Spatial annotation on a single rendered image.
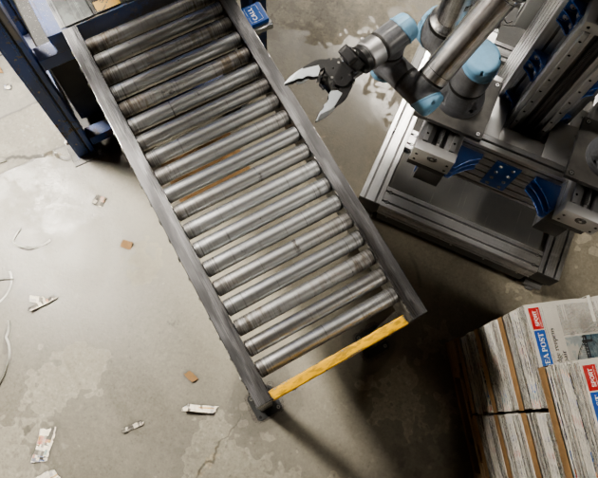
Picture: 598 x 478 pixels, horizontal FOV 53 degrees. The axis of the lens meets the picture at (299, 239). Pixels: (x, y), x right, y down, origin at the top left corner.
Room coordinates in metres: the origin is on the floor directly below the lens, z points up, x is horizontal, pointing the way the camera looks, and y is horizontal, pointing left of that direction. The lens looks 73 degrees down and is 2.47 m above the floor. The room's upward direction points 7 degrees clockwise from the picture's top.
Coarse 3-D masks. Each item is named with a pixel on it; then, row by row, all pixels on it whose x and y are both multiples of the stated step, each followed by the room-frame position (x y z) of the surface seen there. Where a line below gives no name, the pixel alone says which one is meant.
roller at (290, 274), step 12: (348, 240) 0.53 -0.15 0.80; (360, 240) 0.54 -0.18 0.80; (324, 252) 0.48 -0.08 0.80; (336, 252) 0.49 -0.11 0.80; (348, 252) 0.50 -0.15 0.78; (300, 264) 0.44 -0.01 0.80; (312, 264) 0.45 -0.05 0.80; (324, 264) 0.45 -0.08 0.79; (276, 276) 0.40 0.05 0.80; (288, 276) 0.40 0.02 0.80; (300, 276) 0.41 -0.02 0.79; (252, 288) 0.35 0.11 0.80; (264, 288) 0.36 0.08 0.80; (276, 288) 0.36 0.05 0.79; (228, 300) 0.31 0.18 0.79; (240, 300) 0.31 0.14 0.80; (252, 300) 0.32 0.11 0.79; (228, 312) 0.28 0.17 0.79
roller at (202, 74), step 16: (240, 48) 1.13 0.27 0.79; (208, 64) 1.05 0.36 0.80; (224, 64) 1.06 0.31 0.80; (240, 64) 1.08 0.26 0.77; (176, 80) 0.98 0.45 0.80; (192, 80) 0.99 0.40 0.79; (208, 80) 1.02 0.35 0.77; (144, 96) 0.91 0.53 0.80; (160, 96) 0.93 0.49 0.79; (128, 112) 0.86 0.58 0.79
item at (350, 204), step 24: (216, 0) 1.32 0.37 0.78; (240, 24) 1.22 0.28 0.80; (264, 48) 1.14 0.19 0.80; (264, 72) 1.05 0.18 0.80; (288, 96) 0.98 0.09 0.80; (312, 144) 0.82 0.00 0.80; (336, 168) 0.75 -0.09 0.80; (336, 192) 0.68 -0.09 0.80; (360, 216) 0.61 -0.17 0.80; (384, 264) 0.47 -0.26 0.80; (384, 288) 0.42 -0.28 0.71; (408, 288) 0.41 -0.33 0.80; (408, 312) 0.34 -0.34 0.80
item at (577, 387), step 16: (560, 368) 0.22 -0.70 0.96; (576, 368) 0.21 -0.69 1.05; (592, 368) 0.21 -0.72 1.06; (560, 384) 0.18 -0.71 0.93; (576, 384) 0.17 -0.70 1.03; (592, 384) 0.17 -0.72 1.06; (560, 400) 0.14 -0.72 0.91; (576, 400) 0.14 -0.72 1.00; (592, 400) 0.14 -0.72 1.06; (560, 416) 0.10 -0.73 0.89; (576, 416) 0.10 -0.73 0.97; (592, 416) 0.10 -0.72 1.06; (576, 432) 0.07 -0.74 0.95; (592, 432) 0.07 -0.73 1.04; (576, 448) 0.03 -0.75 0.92; (592, 448) 0.03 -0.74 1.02; (576, 464) -0.01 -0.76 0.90; (592, 464) 0.00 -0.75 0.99
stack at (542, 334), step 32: (512, 320) 0.37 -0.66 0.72; (544, 320) 0.36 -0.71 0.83; (576, 320) 0.37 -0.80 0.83; (448, 352) 0.36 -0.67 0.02; (512, 352) 0.29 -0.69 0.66; (544, 352) 0.27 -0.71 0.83; (576, 352) 0.28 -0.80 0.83; (480, 384) 0.22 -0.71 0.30; (512, 384) 0.20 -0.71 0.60; (480, 416) 0.11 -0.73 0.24; (512, 416) 0.11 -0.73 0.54; (544, 416) 0.11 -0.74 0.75; (512, 448) 0.01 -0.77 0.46; (544, 448) 0.02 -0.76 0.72
